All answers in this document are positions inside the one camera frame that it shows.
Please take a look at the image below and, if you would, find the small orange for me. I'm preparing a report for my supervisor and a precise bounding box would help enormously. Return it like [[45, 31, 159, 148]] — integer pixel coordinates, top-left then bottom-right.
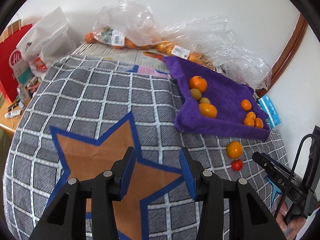
[[240, 99, 252, 112], [254, 118, 264, 129]]

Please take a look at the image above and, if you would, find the red paper gift bag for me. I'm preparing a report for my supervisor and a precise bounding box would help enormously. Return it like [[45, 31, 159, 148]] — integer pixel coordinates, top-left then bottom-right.
[[0, 20, 34, 102]]

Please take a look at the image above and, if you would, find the purple towel covered tray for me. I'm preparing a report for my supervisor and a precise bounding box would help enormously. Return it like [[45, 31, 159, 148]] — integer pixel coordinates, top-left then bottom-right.
[[164, 56, 270, 141]]

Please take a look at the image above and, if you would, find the clear bag of red fruit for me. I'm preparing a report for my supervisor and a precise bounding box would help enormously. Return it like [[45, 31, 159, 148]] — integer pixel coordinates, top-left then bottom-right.
[[204, 44, 272, 90]]

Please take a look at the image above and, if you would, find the black cable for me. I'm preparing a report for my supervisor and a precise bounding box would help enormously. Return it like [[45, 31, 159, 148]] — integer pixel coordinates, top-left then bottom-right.
[[273, 133, 315, 219]]

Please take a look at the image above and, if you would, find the brown wooden door frame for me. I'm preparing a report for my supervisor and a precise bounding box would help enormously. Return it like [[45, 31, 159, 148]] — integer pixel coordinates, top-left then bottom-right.
[[269, 14, 308, 88]]

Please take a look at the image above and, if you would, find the grey checked blanket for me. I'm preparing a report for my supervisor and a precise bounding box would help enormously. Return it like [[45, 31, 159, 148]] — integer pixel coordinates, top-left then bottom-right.
[[3, 56, 287, 239]]

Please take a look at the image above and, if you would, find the blue tissue pack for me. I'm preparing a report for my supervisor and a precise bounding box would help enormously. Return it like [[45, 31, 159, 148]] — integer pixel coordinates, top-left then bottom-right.
[[258, 95, 282, 131]]

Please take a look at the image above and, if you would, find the clear bag of oranges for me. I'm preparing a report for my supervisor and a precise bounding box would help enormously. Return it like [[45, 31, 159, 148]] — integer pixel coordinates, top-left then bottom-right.
[[83, 0, 161, 49]]

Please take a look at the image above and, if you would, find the large orange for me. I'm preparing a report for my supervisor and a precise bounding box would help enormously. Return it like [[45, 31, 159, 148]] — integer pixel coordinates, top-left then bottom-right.
[[226, 141, 243, 159]]

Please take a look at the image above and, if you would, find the yellow green small fruit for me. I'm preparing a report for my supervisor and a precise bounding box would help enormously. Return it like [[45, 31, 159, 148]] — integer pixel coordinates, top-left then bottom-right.
[[199, 97, 210, 104]]

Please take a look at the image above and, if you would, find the medium orange with stem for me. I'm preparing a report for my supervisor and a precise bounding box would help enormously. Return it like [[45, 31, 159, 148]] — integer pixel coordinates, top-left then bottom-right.
[[189, 76, 208, 94]]

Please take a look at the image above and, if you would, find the person's right hand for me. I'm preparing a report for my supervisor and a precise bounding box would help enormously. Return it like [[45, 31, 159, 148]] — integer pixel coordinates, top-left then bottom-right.
[[274, 202, 307, 240]]

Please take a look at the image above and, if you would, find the small red tomato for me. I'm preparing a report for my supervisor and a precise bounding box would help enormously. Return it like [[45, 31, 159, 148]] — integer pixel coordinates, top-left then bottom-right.
[[231, 159, 244, 172]]

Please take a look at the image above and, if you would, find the wooden bedside table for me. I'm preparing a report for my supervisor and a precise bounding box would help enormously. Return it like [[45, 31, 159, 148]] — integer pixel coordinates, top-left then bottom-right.
[[1, 98, 26, 138]]

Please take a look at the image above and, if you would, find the white plastic shopping bag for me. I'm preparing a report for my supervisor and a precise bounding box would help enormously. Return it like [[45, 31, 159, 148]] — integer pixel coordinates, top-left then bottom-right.
[[16, 7, 76, 77]]

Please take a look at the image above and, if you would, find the clear bag of kumquats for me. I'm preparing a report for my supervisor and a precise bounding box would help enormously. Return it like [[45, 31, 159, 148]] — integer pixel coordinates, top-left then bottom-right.
[[156, 16, 235, 70]]

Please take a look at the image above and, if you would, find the oval yellow orange fruit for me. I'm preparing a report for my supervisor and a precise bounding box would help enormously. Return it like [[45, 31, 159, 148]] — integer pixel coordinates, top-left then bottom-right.
[[199, 103, 217, 118]]

